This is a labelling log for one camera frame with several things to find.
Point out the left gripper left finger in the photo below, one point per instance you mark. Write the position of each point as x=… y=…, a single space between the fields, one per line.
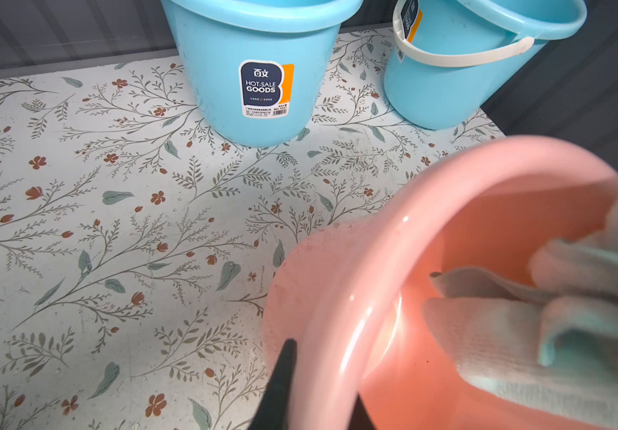
x=272 y=413

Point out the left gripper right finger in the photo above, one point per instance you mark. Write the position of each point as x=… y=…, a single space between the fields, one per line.
x=360 y=419

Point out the pink plastic bucket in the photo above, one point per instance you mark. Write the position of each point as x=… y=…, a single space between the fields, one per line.
x=352 y=294

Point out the light green cloth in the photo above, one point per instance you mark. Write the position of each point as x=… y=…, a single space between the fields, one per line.
x=551 y=345

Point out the blue bucket with label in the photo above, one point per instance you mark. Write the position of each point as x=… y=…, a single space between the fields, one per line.
x=256 y=67

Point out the floral patterned table mat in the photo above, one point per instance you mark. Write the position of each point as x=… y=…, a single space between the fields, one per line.
x=137 y=245

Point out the blue bucket white handle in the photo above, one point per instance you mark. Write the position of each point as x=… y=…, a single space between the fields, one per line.
x=451 y=56

